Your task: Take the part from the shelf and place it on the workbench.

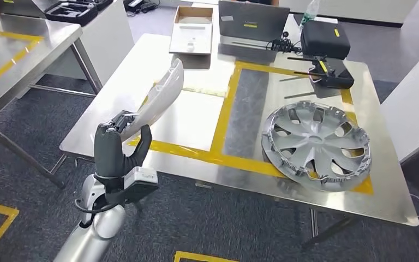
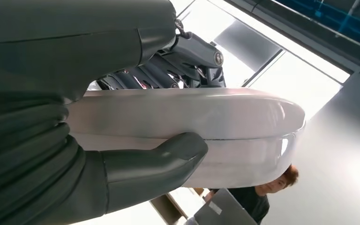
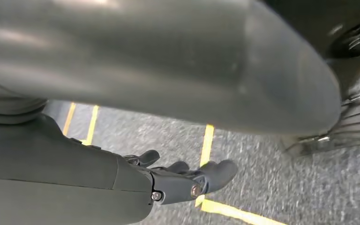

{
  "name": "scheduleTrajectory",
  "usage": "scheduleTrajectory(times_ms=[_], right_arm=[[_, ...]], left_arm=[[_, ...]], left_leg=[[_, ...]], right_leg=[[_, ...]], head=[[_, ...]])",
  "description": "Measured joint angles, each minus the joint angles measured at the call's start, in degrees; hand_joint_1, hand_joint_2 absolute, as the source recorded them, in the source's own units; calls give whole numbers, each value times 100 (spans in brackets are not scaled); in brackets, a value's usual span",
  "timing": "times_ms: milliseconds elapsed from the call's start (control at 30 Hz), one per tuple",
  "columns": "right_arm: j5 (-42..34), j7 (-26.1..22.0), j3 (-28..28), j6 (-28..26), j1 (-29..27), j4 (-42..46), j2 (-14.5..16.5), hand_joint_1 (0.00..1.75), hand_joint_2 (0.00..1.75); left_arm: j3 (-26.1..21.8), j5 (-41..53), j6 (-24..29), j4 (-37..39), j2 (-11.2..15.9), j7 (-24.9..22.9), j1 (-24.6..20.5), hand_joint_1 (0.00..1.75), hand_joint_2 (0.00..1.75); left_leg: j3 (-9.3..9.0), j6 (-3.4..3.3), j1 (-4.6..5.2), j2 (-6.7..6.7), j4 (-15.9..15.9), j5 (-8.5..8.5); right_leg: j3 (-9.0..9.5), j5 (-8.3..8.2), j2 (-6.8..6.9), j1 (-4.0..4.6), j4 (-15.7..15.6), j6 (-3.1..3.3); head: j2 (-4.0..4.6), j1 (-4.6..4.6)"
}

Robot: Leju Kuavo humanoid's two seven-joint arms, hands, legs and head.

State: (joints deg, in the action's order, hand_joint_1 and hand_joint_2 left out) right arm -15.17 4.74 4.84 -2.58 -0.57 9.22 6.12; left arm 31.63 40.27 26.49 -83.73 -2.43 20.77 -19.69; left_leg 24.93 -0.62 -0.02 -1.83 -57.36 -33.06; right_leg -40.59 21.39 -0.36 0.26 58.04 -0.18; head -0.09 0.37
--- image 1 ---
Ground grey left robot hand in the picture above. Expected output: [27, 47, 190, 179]
[93, 110, 153, 181]

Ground white plastic part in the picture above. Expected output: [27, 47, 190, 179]
[119, 58, 185, 142]

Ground steel workbench table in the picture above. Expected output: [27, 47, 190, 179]
[59, 32, 419, 251]

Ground white cabinet desk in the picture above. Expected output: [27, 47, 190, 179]
[0, 0, 135, 87]

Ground steel side table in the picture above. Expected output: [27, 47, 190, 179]
[0, 0, 104, 189]

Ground open cardboard box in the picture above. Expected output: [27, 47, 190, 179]
[169, 5, 214, 56]

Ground black open tool case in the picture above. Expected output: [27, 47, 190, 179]
[59, 0, 115, 11]
[44, 2, 99, 27]

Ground black power adapter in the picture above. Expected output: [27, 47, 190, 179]
[122, 0, 161, 14]

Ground grey laptop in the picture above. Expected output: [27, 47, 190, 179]
[218, 0, 291, 65]

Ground silver wheel hubcap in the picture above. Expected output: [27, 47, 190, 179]
[260, 100, 373, 193]

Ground black remote controller with antennas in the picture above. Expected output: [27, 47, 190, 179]
[287, 55, 356, 91]

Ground black closed carry case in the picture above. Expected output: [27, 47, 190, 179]
[300, 20, 352, 61]

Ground clear water bottle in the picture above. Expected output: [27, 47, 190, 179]
[299, 0, 321, 27]

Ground long white desk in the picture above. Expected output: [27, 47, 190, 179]
[279, 0, 419, 29]

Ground white table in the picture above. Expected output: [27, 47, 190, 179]
[380, 36, 419, 203]

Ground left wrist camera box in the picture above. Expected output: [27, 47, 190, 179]
[104, 166, 159, 205]

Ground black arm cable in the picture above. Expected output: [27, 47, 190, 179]
[74, 198, 122, 229]

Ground black webcam with cables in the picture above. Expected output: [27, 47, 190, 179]
[266, 32, 303, 55]

